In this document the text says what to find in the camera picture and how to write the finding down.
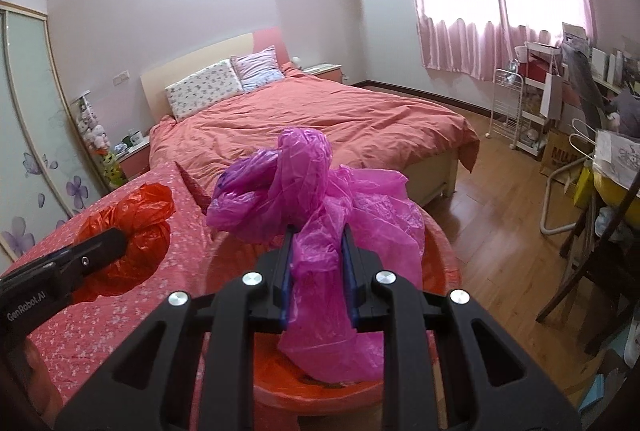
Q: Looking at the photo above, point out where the person's left hand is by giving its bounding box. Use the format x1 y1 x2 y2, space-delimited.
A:
9 338 63 428

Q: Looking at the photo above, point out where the white mug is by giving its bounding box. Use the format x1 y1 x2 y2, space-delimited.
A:
128 130 143 147

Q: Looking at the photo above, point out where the plush toy display tube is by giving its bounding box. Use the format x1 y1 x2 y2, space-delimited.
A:
72 91 127 191

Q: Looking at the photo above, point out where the magenta plastic bag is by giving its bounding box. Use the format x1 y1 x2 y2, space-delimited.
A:
206 128 424 373

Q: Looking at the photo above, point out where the wardrobe with purple flowers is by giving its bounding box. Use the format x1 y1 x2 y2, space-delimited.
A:
0 3 106 269

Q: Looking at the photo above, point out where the beige wooden headboard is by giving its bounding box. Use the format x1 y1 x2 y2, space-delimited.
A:
141 27 290 124

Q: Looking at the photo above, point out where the white wire rack cart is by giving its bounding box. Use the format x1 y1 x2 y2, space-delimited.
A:
486 42 565 157

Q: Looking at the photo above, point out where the cluttered desk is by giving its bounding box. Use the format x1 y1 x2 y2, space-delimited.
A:
561 34 639 207

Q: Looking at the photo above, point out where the red floral table cloth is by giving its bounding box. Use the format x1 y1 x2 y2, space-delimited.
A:
0 160 237 431

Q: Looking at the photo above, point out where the orange plastic laundry basket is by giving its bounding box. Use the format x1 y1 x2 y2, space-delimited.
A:
198 211 461 416

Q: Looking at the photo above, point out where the pink left nightstand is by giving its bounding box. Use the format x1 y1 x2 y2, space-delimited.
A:
118 136 151 180

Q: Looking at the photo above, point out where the right nightstand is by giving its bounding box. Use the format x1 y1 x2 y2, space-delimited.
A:
303 63 343 84

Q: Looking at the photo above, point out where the bed with pink duvet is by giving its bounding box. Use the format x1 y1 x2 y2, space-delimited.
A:
150 64 480 205

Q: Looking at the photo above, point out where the pink striped pillow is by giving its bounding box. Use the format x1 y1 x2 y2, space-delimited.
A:
230 46 284 93

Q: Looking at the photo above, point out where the orange plastic bag front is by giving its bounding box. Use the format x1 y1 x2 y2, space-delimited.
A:
73 183 176 304

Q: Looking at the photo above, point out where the floral white pillow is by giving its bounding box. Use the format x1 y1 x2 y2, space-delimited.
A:
165 58 243 120

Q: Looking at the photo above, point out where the dark wooden chair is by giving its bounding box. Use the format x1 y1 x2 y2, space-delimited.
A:
536 173 639 356

